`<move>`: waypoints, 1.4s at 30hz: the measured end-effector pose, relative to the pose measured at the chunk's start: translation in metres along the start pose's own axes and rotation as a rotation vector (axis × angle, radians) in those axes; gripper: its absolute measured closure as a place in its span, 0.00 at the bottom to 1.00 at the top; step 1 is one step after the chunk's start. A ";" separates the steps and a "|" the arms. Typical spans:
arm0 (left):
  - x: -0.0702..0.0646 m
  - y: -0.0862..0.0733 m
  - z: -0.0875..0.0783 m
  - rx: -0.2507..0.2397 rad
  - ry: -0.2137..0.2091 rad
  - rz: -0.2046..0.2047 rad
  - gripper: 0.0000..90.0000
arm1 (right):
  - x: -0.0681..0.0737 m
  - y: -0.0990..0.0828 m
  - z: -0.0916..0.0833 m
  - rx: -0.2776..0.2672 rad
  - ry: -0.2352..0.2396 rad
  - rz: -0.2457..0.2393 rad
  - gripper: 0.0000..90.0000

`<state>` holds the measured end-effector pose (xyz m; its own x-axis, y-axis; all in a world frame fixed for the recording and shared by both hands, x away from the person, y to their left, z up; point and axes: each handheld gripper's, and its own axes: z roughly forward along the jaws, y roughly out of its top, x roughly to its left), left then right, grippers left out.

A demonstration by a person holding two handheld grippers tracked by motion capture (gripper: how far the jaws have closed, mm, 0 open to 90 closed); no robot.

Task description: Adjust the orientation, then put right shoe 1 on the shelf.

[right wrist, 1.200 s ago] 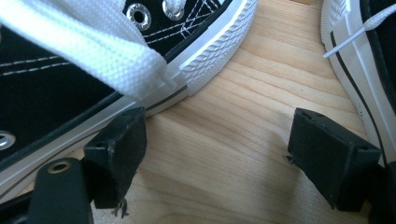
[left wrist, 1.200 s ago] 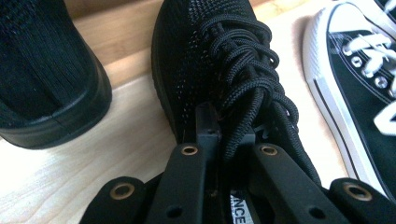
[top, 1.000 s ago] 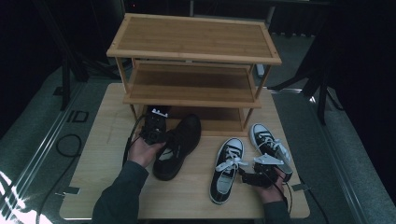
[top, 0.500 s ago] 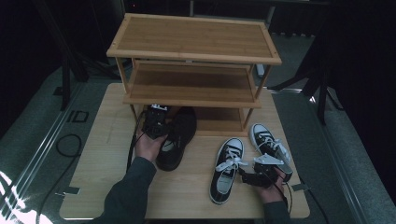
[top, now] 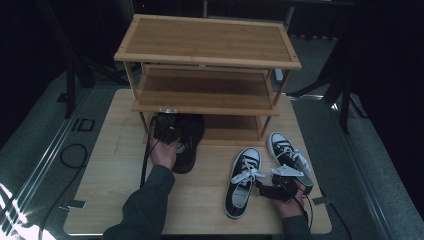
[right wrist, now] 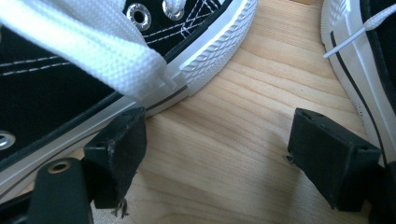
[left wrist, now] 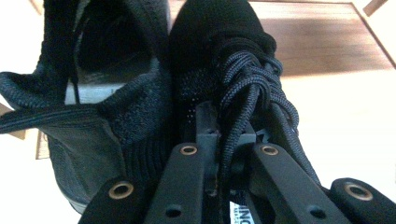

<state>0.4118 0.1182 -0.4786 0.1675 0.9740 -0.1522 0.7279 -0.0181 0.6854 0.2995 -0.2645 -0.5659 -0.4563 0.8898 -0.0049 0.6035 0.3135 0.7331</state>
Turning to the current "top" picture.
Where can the wooden shoe rack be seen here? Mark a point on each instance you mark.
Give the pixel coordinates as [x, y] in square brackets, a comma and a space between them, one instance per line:
[206, 40]

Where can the person's right hand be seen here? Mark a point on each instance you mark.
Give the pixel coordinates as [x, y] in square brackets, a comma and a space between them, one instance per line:
[290, 208]

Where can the small white object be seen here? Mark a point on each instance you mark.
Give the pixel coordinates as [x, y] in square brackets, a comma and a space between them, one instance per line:
[278, 76]

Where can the black and white sneaker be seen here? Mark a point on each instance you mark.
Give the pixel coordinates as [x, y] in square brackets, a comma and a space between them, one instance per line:
[248, 158]
[280, 140]

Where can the black leather shoe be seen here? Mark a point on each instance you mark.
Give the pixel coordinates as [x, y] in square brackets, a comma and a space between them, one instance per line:
[191, 133]

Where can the grey tape piece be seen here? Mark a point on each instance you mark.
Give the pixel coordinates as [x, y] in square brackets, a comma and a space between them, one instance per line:
[76, 204]
[321, 200]

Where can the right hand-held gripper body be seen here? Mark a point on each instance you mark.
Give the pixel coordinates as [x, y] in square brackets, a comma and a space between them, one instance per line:
[281, 190]

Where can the person's left hand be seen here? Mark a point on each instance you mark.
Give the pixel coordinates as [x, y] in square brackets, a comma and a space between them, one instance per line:
[163, 155]

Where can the black metal stand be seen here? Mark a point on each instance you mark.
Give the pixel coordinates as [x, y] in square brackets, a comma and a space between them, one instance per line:
[70, 93]
[345, 110]

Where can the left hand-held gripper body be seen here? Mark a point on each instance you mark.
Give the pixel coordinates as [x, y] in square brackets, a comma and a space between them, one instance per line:
[165, 128]

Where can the metal floor rail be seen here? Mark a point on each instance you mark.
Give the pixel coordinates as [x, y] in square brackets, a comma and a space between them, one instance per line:
[46, 153]

